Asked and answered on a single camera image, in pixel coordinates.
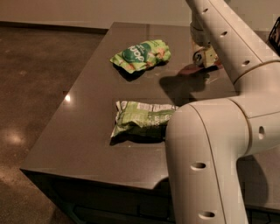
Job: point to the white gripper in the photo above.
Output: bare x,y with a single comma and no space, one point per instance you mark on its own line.
200,37

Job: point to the red coke can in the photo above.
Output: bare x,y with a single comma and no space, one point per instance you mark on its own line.
201,59

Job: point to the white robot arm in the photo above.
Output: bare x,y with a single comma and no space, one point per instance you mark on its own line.
204,139

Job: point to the green chip bag far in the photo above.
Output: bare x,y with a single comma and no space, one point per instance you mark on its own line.
142,56

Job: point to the green chip bag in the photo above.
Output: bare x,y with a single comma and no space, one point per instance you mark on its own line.
142,56
142,119

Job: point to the black object at right edge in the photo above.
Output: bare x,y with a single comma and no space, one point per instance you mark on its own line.
274,36

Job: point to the green chip bag near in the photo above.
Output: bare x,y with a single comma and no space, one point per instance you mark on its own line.
142,119

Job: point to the dark counter cabinet drawers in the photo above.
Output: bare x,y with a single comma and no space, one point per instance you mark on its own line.
91,202

